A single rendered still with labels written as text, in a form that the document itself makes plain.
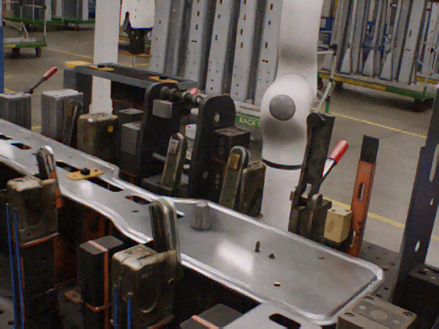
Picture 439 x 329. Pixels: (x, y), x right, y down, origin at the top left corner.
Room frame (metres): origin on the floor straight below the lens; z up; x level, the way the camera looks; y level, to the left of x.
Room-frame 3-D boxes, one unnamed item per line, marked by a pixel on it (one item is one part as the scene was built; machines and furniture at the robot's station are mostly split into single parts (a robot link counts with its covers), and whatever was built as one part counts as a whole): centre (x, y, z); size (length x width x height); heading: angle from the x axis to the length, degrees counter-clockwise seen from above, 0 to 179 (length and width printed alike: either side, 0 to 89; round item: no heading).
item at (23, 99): (1.63, 0.64, 0.88); 0.11 x 0.10 x 0.36; 141
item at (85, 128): (1.35, 0.31, 0.89); 0.13 x 0.11 x 0.38; 141
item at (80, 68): (1.54, 0.25, 1.16); 0.37 x 0.14 x 0.02; 51
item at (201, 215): (0.92, 0.02, 1.02); 0.03 x 0.03 x 0.07
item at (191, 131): (1.23, 0.08, 0.94); 0.18 x 0.13 x 0.49; 51
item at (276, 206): (1.45, -0.18, 0.88); 0.19 x 0.19 x 0.18
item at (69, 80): (1.70, 0.45, 0.92); 0.08 x 0.08 x 0.44; 51
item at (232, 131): (1.16, -0.03, 0.91); 0.07 x 0.05 x 0.42; 141
